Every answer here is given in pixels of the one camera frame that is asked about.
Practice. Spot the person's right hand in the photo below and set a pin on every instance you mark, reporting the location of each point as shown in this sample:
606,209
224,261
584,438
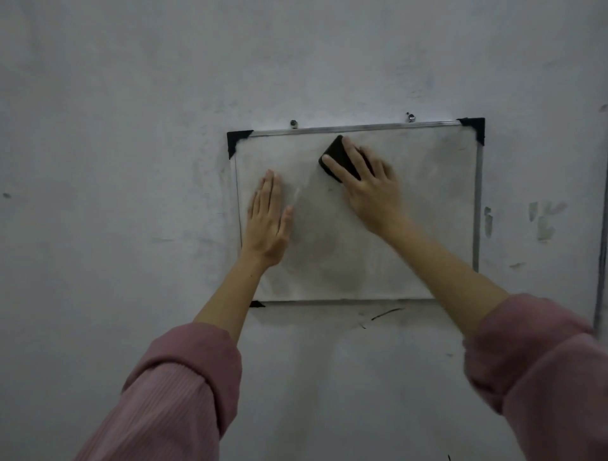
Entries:
377,199

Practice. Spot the person's left hand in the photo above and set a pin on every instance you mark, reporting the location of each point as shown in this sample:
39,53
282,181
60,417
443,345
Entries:
266,232

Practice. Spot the person's left little finger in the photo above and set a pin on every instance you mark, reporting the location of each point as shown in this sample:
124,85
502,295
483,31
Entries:
252,209

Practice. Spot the person's left thumb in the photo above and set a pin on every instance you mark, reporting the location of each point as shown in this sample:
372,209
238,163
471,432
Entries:
287,225

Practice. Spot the person's right middle finger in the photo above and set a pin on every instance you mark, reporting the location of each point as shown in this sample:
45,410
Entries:
371,159

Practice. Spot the person's right thumb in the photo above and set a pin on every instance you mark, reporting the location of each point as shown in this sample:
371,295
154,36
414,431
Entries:
339,167

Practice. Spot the person's left middle finger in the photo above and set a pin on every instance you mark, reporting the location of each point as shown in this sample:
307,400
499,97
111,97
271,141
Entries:
268,190

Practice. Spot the black whiteboard eraser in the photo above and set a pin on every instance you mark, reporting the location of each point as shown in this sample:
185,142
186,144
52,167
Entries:
335,153

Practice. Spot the metal-framed whiteboard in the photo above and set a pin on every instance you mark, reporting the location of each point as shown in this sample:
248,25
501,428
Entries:
332,251

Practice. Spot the person's left forearm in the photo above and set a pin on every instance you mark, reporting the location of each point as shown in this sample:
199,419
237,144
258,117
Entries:
232,299

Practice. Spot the person's right forearm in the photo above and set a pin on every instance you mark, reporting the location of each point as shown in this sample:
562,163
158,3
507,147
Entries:
446,280

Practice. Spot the pink ribbed sweater sleeve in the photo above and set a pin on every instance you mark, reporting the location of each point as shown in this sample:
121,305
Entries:
541,375
180,394

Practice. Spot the grey wall pipe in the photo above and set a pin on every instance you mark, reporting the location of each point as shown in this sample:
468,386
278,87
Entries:
602,256

